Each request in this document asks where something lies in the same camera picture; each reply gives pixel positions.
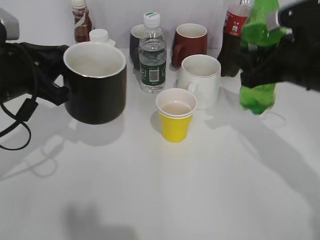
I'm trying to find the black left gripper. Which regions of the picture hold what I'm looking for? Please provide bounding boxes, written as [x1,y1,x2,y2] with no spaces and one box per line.
[0,24,69,106]

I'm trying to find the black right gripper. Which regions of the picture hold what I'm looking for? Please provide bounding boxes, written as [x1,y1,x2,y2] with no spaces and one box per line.
[240,1,320,92]

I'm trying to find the green plastic soda bottle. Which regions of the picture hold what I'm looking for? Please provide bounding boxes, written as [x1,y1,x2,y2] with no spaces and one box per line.
[239,0,285,115]

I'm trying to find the black ceramic mug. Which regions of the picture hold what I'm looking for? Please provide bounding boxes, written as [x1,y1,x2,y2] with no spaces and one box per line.
[62,42,127,125]

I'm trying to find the white ceramic mug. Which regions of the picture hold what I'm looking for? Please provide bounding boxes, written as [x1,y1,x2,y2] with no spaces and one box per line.
[176,54,221,110]

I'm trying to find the dark red mug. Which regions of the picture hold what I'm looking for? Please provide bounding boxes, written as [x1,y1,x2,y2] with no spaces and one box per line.
[171,23,208,68]

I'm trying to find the dark grey mug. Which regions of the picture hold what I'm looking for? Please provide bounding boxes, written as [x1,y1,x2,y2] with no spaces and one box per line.
[129,24,145,71]

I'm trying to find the cola bottle red label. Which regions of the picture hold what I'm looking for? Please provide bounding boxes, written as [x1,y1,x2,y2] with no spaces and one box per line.
[217,0,253,77]

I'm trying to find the brown coffee drink bottle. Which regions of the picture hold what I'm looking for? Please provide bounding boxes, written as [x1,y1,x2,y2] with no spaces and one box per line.
[71,0,94,43]

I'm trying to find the yellow paper cup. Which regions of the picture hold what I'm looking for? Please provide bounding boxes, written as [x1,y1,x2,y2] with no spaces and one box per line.
[155,88,197,143]

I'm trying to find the clear water bottle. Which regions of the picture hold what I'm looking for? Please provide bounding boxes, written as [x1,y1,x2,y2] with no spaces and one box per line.
[138,11,167,94]

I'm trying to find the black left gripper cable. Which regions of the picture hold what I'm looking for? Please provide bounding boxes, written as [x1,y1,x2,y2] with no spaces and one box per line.
[0,43,41,151]

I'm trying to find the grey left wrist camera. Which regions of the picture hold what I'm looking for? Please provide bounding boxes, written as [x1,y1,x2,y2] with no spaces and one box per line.
[0,8,20,41]

